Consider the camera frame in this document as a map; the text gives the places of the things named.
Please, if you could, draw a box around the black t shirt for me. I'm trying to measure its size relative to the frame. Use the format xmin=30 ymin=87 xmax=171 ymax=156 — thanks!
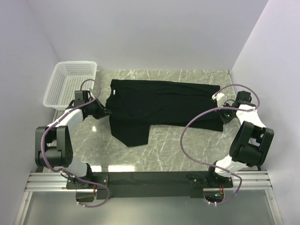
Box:
xmin=106 ymin=79 xmax=220 ymax=147

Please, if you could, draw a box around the white plastic basket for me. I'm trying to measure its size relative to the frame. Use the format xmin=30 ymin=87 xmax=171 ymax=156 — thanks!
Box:
xmin=43 ymin=61 xmax=97 ymax=111

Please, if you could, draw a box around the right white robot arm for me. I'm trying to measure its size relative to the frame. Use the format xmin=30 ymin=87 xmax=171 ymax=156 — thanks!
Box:
xmin=206 ymin=91 xmax=274 ymax=187

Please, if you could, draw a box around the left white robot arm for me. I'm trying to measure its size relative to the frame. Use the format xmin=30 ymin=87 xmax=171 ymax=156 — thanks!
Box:
xmin=35 ymin=90 xmax=112 ymax=188

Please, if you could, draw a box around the black base beam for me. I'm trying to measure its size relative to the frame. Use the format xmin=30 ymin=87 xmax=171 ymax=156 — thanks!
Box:
xmin=66 ymin=170 xmax=235 ymax=200

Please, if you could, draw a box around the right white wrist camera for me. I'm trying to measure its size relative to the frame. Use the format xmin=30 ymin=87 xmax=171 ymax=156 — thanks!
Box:
xmin=212 ymin=92 xmax=226 ymax=107

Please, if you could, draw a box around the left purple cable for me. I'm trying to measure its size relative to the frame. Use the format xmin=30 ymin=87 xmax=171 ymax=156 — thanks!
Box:
xmin=40 ymin=79 xmax=111 ymax=208

